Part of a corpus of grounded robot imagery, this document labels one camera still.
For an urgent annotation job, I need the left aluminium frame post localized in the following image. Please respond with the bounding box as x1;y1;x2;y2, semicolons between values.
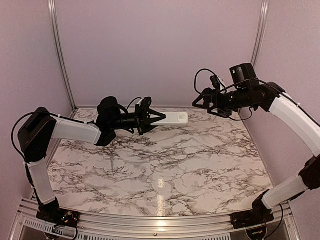
47;0;77;112

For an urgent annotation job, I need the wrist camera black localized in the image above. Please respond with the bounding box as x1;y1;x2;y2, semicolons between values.
136;96;152;108
210;74;222;91

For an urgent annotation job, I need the white remote control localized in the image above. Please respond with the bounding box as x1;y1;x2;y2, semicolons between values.
151;111;189;127

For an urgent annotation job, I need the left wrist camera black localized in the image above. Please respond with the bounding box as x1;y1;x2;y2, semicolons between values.
136;96;152;108

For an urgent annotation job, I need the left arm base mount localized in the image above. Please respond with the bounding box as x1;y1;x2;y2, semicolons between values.
36;208;80;228

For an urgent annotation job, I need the aluminium frame post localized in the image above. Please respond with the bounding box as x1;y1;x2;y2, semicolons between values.
47;0;77;112
250;0;270;67

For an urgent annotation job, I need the right aluminium frame post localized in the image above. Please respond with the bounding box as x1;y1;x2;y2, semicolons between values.
250;0;270;67

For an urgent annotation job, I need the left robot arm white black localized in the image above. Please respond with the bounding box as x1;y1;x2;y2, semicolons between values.
17;96;166;226

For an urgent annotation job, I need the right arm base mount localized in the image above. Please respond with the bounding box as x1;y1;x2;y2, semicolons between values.
230;210;275;229

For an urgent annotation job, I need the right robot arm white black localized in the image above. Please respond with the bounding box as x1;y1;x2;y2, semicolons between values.
192;78;320;227

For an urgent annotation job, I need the front aluminium rail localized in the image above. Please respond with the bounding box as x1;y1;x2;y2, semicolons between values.
9;198;301;240

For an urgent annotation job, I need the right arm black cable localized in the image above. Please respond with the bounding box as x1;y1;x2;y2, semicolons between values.
194;68;313;123

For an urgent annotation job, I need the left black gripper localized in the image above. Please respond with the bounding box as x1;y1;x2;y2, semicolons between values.
109;103;166;135

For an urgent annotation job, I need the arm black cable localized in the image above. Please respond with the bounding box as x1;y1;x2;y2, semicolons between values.
11;97;146;201
194;68;313;123

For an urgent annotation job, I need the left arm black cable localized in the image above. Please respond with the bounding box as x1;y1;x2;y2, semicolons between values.
11;97;146;201

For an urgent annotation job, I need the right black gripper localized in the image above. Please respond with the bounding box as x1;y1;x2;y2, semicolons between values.
192;87;251;118

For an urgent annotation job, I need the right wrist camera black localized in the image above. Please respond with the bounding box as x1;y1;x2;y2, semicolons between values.
210;74;222;91

